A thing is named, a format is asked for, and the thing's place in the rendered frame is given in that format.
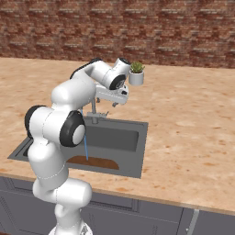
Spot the brown wooden cutting board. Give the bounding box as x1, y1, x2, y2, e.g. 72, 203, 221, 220
66, 154, 120, 171

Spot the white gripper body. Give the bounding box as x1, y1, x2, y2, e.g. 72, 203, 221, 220
95, 84, 130, 106

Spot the green plant in white pot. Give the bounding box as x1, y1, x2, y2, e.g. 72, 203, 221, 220
128, 61, 147, 87

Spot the blue water stream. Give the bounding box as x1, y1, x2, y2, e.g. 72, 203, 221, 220
80, 109, 90, 162

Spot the grey cupboard door with handle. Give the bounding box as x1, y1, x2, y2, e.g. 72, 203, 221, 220
183, 207, 235, 235

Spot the grey sink faucet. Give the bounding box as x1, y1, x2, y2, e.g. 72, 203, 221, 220
86, 96, 110, 125

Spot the pale grey cupboard handle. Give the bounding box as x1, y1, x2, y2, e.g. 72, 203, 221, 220
185, 208, 201, 235

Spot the grey steel sink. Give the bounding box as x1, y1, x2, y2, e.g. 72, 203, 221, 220
7, 116, 150, 180

